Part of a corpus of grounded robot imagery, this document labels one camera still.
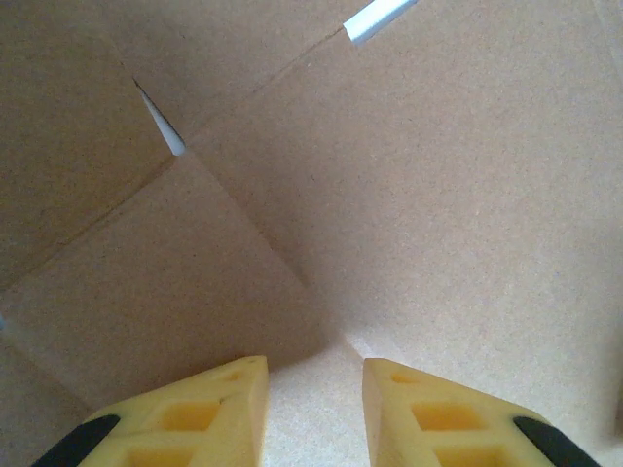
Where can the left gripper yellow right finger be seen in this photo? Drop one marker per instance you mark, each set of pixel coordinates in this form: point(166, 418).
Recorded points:
point(438, 428)

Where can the brown cardboard paper box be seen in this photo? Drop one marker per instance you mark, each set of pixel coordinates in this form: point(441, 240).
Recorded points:
point(389, 194)

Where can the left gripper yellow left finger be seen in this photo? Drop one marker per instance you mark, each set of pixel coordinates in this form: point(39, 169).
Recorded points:
point(194, 428)

